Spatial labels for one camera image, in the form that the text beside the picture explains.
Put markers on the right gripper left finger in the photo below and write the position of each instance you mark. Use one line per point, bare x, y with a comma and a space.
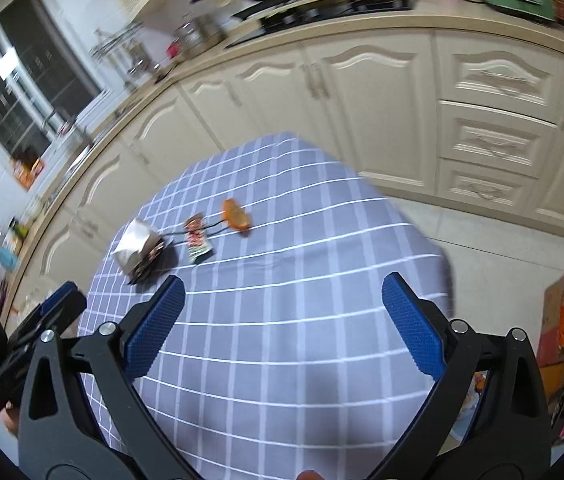
82, 418

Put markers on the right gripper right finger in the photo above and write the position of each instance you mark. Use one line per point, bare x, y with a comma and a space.
508, 436

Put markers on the white tissue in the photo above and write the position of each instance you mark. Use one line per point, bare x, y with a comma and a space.
137, 241

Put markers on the red white snack wrapper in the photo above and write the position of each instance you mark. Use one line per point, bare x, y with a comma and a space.
197, 242

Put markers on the dark brown snack wrapper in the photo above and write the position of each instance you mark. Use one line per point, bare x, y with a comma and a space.
161, 259

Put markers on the lower kitchen cabinets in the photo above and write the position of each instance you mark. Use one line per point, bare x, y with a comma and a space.
465, 112

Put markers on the kitchen window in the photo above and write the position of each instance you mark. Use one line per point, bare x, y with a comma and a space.
43, 83

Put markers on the person's left hand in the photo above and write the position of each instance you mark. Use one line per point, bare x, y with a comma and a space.
10, 417

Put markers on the person's right hand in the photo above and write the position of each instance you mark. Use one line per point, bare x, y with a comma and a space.
309, 474

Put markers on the clear plastic jar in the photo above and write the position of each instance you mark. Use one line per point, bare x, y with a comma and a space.
12, 241

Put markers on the grey checked tablecloth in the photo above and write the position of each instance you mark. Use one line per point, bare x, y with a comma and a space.
284, 358

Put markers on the orange box on windowsill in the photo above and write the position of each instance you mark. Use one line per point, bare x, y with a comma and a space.
27, 166

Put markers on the orange peel piece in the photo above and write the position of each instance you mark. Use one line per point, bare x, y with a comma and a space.
235, 216

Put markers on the steel faucet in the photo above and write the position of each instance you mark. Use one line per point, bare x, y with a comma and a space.
64, 125

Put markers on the steel stock pot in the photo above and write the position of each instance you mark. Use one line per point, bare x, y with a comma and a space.
199, 34

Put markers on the black gas stove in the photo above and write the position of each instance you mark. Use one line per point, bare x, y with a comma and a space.
307, 12

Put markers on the wall utensil rack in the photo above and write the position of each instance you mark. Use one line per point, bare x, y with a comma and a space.
127, 55

